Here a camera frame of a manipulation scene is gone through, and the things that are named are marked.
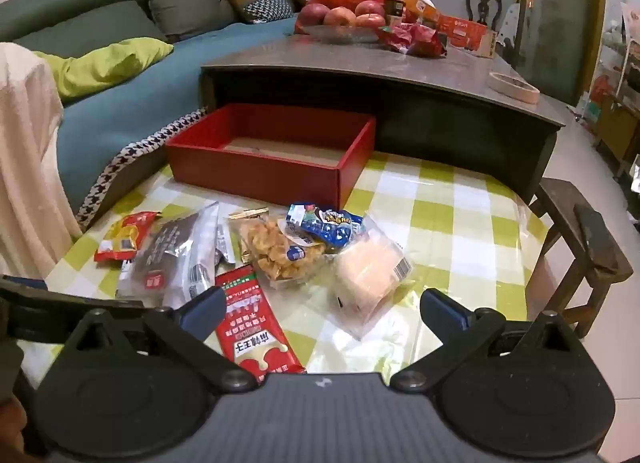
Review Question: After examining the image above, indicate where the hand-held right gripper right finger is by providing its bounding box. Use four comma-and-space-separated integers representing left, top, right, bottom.
389, 287, 589, 392

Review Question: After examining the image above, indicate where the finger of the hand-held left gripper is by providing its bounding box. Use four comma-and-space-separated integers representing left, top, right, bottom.
0, 276, 151, 343

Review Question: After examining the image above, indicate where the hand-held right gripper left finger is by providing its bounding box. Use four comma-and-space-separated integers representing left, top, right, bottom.
59, 285, 258, 392

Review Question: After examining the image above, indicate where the long red snack packet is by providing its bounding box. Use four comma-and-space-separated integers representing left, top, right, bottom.
215, 265, 307, 385

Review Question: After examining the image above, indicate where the small silver printed packet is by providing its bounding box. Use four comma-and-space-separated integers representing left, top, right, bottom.
216, 225, 237, 267

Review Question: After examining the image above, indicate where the clear dark cake packet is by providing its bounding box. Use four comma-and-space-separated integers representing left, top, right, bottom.
116, 201, 221, 309

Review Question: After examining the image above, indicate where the clear bread packet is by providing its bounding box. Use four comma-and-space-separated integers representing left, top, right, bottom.
330, 215, 414, 342

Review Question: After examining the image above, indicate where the clear fried snack packet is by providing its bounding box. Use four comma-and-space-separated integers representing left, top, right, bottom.
232, 217, 331, 290

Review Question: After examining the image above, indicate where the small red yellow snack packet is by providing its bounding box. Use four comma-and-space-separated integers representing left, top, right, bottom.
94, 211, 162, 264

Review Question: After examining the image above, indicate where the blue snack packet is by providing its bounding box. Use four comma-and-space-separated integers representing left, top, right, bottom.
286, 203, 366, 257

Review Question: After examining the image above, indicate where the red cardboard box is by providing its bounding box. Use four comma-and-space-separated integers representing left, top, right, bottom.
165, 103, 377, 212

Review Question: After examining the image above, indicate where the green checked tablecloth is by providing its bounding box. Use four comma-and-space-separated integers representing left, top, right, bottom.
20, 150, 551, 390

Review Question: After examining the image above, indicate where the cream blanket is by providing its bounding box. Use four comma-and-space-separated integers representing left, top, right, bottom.
0, 42, 84, 285

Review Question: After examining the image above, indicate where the wooden stool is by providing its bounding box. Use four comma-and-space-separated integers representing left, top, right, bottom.
525, 177, 635, 339

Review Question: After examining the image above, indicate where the green sofa with cushions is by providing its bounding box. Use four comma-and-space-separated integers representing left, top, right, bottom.
55, 15, 302, 232

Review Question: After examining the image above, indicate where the lime green pillow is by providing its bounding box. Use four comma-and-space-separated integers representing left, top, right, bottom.
32, 37, 175, 104

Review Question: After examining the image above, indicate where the dark coffee table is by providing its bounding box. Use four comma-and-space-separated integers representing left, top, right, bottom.
200, 18, 568, 206

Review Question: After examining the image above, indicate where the crumpled red snack bag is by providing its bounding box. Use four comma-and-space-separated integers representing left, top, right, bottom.
377, 23, 447, 58

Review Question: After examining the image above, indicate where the orange cardboard box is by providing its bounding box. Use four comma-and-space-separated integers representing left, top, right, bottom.
434, 14, 490, 52

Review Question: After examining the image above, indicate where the glass fruit plate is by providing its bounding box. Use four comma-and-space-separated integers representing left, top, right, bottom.
300, 23, 389, 44

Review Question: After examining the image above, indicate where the green glass door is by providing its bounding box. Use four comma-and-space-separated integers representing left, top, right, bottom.
520, 0, 608, 106

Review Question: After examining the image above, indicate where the grey green cushion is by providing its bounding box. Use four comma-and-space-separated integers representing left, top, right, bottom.
148, 0, 239, 42

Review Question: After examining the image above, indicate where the orange food packet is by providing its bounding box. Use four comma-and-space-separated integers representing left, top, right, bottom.
385, 0, 441, 26

